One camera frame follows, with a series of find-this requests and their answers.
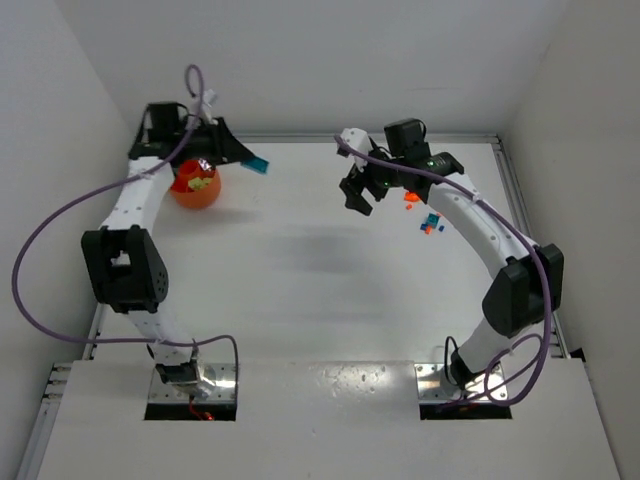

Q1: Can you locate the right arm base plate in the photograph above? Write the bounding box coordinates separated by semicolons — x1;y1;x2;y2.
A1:
415;363;508;404

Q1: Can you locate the small teal lego brick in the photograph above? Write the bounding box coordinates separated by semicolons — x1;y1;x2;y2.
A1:
426;213;440;227

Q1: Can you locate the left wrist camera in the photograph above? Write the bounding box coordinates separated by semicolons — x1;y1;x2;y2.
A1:
201;89;218;108

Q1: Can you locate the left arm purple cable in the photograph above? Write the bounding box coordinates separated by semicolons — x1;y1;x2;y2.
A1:
11;63;239;396

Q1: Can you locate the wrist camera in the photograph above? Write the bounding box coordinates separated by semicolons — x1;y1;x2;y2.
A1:
338;128;372;156
201;89;218;108

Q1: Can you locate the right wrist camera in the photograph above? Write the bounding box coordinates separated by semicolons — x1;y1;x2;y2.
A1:
338;128;372;156

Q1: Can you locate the large teal lego brick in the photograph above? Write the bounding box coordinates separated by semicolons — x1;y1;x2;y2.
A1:
240;156;270;175

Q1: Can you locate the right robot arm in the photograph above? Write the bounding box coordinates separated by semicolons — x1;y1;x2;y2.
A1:
334;118;564;388

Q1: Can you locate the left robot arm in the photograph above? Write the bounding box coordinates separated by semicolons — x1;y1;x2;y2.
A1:
81;99;254;389

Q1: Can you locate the yellow-green lego brick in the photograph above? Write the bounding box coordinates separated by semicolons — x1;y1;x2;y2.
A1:
187;177;213;191

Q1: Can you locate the orange divided bowl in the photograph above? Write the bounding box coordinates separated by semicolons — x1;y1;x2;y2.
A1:
169;158;221;210

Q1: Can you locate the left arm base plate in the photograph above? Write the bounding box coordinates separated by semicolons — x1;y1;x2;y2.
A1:
147;361;239;405

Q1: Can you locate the purple lego brick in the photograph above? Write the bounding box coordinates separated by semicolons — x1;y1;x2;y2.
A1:
198;158;212;171

